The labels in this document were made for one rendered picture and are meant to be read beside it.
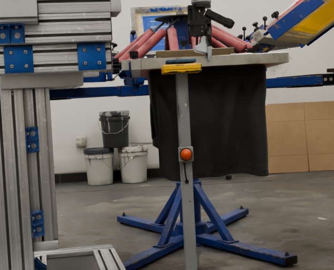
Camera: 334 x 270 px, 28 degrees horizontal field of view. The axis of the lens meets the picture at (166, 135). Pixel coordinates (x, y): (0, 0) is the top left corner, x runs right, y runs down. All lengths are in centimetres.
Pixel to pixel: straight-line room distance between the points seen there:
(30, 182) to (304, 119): 526
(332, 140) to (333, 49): 99
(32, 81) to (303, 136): 531
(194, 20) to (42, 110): 64
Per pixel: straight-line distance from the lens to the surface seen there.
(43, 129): 238
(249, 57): 251
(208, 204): 381
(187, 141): 228
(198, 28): 248
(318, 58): 747
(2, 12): 203
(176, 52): 307
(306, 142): 732
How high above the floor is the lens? 84
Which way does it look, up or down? 3 degrees down
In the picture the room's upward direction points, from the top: 3 degrees counter-clockwise
